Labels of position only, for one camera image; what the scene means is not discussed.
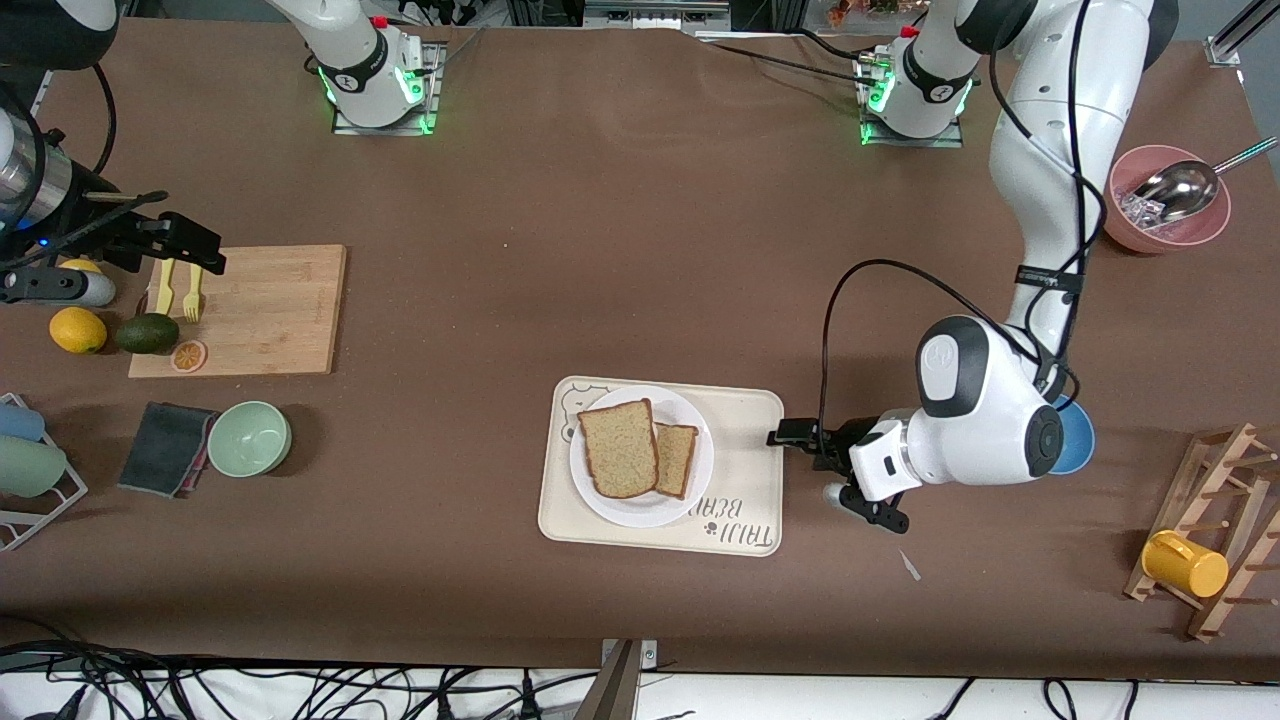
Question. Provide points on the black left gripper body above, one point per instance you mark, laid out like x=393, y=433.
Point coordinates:
x=838, y=441

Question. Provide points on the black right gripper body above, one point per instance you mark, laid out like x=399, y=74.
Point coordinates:
x=112, y=238

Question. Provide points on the white round plate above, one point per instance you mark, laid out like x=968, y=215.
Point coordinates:
x=640, y=510

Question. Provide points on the light bread slice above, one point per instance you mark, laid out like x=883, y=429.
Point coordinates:
x=620, y=450

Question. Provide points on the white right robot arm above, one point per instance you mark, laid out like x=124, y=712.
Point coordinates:
x=360, y=80

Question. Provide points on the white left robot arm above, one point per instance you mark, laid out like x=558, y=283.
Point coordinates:
x=980, y=430

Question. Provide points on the yellow lemon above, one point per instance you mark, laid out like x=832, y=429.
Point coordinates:
x=82, y=266
x=78, y=331

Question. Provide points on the yellow plastic fork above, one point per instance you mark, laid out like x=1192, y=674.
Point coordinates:
x=192, y=300

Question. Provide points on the cream bear print tray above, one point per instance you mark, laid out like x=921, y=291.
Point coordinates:
x=745, y=430

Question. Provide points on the yellow plastic knife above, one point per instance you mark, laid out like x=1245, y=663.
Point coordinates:
x=163, y=295

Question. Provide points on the wooden cutting board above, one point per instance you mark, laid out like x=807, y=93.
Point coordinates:
x=260, y=310

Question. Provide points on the dark green avocado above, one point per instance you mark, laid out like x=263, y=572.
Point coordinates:
x=148, y=334

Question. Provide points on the toy orange slice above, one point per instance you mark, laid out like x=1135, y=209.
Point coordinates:
x=189, y=356

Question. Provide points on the dark bread slice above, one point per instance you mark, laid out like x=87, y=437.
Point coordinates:
x=678, y=460

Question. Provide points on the small white paper scrap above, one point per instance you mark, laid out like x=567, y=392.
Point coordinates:
x=910, y=567

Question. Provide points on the pale green bowl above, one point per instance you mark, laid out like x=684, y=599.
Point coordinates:
x=250, y=440

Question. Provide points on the folded dark grey cloth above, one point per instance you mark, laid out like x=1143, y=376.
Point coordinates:
x=160, y=450

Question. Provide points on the light blue cup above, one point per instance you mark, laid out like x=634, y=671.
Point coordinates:
x=20, y=422

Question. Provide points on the blue bowl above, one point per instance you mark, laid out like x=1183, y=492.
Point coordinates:
x=1078, y=440

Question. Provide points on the pale green cup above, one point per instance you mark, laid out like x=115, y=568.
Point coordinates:
x=30, y=467

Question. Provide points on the pink bowl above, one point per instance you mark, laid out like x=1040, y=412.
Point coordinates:
x=1125, y=228

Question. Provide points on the yellow mug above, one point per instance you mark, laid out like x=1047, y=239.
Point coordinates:
x=1185, y=565

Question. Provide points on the clear plastic ice cubes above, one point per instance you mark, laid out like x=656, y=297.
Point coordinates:
x=1140, y=212

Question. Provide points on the wooden mug rack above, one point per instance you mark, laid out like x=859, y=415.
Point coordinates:
x=1235, y=500

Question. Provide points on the metal scoop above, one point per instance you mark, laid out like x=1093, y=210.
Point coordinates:
x=1180, y=190

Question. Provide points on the grey metal box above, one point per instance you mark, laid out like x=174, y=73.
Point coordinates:
x=650, y=12

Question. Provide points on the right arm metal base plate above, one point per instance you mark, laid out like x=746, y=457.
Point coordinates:
x=432, y=100

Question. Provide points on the metal camera post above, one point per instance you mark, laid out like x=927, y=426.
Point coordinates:
x=620, y=695

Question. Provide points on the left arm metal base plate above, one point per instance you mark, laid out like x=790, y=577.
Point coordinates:
x=950, y=142

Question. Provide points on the aluminium frame profile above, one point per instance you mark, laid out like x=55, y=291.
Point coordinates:
x=1235, y=40

